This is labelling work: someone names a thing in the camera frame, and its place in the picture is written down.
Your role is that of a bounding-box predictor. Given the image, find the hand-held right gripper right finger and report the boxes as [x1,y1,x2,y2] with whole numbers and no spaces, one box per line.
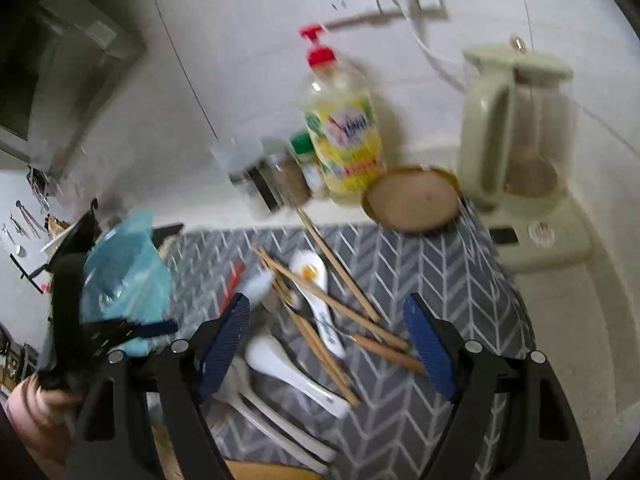
[402,292,593,480]

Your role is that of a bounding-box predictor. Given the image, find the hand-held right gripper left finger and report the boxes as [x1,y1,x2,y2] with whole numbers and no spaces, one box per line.
[65,292,251,480]

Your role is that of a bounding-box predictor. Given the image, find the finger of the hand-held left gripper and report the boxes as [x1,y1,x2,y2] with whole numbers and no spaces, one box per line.
[90,317,180,357]

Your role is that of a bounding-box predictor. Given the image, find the blue glass bowl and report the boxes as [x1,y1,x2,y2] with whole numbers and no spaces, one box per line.
[80,210,173,356]

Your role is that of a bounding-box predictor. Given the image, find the red handled utensil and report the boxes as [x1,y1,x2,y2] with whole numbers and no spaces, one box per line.
[222,260,247,307]

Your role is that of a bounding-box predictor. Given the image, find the plain white ceramic spoon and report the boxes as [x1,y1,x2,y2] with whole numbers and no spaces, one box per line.
[220,355,341,466]
[244,334,353,420]

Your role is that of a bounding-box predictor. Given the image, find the bundle of wooden chopsticks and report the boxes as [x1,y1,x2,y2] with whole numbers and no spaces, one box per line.
[252,246,428,408]

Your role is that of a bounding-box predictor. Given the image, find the white spoon with orange print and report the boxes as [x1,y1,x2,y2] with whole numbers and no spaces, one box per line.
[287,250,348,360]

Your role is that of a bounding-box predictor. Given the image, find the person's left hand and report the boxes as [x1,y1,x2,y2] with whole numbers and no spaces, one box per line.
[9,375,83,443]

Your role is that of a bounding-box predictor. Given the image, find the grey chevron mat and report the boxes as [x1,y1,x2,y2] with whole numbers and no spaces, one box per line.
[150,222,533,480]

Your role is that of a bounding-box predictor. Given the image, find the black wok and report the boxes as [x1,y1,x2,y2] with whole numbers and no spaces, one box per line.
[47,200,101,271]

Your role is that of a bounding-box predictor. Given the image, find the hanging kitchen tools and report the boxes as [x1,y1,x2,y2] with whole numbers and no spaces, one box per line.
[0,200,51,242]

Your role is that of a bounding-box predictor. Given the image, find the black stove top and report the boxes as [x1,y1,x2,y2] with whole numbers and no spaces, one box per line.
[150,222,186,250]

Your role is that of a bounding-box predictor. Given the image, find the glass spice jar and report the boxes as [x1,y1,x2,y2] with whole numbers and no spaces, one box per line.
[210,137,281,217]
[262,137,313,211]

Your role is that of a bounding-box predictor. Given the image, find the green cap spice jar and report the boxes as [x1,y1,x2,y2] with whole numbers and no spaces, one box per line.
[290,131,331,201]

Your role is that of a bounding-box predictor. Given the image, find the pale green glass kettle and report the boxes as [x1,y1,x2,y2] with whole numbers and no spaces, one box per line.
[457,35,576,211]

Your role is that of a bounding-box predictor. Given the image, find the yellow dish soap bottle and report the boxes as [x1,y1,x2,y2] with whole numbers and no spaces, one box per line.
[297,24,388,207]

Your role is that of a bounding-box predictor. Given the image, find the steel range hood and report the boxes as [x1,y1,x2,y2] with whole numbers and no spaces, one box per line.
[0,0,148,171]

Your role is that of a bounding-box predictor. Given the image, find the white power cable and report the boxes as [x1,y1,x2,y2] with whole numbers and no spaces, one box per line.
[402,2,471,92]

